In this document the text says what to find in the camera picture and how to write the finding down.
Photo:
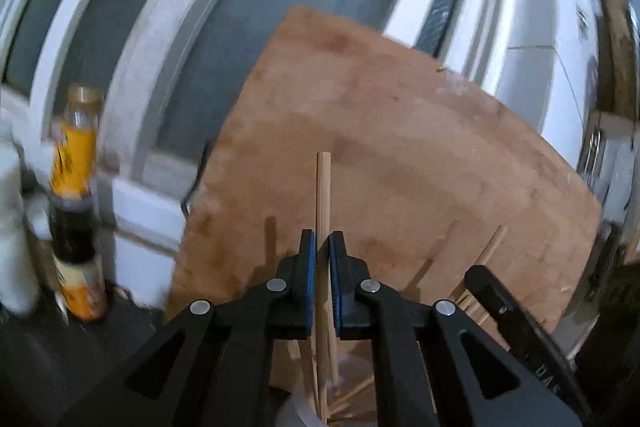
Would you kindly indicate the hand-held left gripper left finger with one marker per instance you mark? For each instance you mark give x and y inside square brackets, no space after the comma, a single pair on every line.
[309,277]

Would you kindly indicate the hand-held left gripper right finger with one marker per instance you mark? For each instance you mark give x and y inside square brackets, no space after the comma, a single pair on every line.
[336,282]

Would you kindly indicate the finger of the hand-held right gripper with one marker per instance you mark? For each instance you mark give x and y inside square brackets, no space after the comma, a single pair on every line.
[520,322]

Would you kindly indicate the clear plastic cup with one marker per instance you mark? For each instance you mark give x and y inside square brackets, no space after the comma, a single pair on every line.
[299,413]

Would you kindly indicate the wooden cutting board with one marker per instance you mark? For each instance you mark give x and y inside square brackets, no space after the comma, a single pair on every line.
[400,132]

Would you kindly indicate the grey metal fixture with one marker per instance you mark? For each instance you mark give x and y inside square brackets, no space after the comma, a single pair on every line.
[600,157]

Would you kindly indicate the dark soy sauce bottle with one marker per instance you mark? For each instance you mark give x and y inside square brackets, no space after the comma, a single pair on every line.
[75,232]

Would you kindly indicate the small pepper jar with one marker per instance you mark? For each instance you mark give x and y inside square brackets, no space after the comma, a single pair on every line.
[41,247]

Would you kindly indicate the white lid salt jar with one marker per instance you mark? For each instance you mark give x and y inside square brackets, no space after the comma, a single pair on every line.
[15,232]

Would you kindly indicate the white frame frosted window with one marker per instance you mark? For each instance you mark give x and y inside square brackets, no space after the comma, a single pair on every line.
[275,7]

